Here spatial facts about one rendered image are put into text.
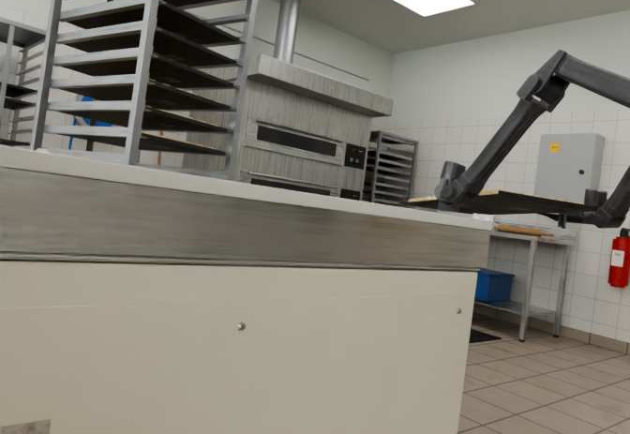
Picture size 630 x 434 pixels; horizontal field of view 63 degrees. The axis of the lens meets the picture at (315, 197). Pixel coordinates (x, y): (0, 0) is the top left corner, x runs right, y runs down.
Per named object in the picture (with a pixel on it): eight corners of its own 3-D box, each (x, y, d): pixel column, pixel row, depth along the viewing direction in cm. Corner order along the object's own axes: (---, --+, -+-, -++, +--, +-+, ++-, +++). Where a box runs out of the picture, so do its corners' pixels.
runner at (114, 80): (155, 84, 169) (156, 75, 169) (147, 82, 166) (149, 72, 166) (52, 88, 205) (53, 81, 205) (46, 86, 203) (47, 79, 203)
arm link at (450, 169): (450, 198, 152) (472, 205, 155) (461, 161, 152) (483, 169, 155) (426, 193, 163) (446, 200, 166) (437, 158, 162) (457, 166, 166)
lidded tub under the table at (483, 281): (450, 293, 491) (454, 266, 491) (476, 292, 521) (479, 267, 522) (487, 303, 462) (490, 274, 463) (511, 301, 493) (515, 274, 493)
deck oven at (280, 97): (226, 310, 394) (261, 52, 397) (162, 280, 486) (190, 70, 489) (367, 306, 495) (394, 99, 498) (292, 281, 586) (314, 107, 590)
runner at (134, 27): (162, 30, 169) (163, 22, 169) (155, 27, 167) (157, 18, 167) (59, 44, 206) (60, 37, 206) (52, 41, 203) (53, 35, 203)
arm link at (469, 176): (542, 79, 132) (569, 94, 136) (530, 70, 136) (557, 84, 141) (444, 204, 152) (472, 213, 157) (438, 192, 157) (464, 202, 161)
